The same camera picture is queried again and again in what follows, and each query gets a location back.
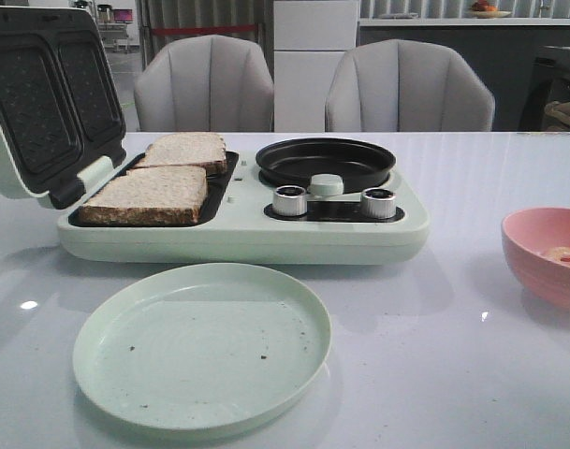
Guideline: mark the white cabinet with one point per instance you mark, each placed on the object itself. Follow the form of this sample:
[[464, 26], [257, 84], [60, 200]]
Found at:
[[309, 40]]

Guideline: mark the dark appliance at right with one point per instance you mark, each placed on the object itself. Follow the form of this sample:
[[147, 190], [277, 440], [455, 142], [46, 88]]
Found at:
[[550, 81]]

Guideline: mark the mint green breakfast maker lid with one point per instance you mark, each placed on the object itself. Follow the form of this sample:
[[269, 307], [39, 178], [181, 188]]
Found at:
[[61, 124]]

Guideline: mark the pink plastic bowl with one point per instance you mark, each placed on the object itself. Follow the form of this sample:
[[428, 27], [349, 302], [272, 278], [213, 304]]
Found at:
[[525, 235]]

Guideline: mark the grey upholstered chair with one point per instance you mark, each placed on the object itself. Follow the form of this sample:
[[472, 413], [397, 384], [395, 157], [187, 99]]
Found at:
[[206, 83], [401, 85]]

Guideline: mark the mint green round plate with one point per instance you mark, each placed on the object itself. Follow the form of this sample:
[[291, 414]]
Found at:
[[203, 352]]

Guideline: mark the black round frying pan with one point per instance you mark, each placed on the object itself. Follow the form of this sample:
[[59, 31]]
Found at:
[[360, 164]]

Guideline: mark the right grey upholstered chair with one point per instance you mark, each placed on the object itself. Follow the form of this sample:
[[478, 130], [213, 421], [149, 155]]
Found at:
[[401, 85]]

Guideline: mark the grey kitchen counter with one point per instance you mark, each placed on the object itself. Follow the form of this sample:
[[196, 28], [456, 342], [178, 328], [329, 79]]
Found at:
[[500, 51]]

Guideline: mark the right silver control knob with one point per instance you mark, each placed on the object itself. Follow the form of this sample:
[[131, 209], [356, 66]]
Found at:
[[378, 203]]

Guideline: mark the orange shrimp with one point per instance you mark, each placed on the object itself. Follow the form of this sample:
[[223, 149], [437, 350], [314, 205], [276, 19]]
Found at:
[[559, 255]]

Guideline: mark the left silver control knob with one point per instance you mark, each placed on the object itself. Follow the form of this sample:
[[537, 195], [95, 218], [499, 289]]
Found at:
[[289, 201]]

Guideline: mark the white bread slice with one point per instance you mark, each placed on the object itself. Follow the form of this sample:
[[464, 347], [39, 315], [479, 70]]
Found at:
[[199, 149], [149, 196]]

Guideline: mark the beige cushion at right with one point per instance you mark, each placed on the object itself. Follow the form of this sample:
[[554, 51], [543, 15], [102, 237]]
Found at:
[[559, 112]]

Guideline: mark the fruit plate on counter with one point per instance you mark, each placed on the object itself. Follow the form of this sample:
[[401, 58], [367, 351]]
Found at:
[[483, 9]]

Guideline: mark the mint green breakfast maker base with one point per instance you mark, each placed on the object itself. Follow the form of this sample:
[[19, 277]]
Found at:
[[240, 231]]

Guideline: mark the silver control knob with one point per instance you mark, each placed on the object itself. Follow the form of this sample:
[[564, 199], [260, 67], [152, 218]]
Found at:
[[378, 203], [289, 201]]

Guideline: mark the left grey upholstered chair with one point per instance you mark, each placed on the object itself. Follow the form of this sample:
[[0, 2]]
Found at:
[[206, 83]]

